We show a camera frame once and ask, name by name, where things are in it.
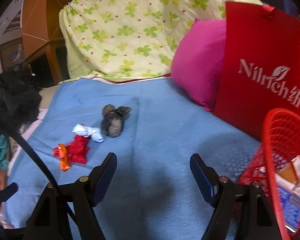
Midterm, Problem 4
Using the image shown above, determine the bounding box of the orange plastic wrapper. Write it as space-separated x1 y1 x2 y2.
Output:
58 144 71 172

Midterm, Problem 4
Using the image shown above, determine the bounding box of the white tissue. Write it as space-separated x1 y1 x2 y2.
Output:
72 124 104 143

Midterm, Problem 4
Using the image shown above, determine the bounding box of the grey black plastic bag wad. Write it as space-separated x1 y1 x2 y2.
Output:
101 104 131 138

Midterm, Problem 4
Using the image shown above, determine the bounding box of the blue white carton box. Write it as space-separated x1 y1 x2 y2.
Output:
275 174 300 233

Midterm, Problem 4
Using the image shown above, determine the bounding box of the red plastic mesh basket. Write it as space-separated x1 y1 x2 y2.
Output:
238 108 300 239

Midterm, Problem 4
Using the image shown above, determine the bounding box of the light blue blanket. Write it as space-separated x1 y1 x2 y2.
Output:
3 76 262 240

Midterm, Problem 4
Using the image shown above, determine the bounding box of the black clothes pile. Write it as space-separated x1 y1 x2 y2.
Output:
0 63 42 129

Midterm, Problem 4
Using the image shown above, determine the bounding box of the magenta pillow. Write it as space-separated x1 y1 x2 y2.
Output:
171 19 226 112

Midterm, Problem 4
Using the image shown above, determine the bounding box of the red Nilrich shopping bag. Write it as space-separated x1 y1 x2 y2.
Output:
213 2 300 139

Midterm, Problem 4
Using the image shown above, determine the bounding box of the green clover quilt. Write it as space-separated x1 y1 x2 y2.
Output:
59 0 261 82

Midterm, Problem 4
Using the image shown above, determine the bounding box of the orange wooden column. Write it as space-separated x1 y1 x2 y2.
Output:
21 0 68 85

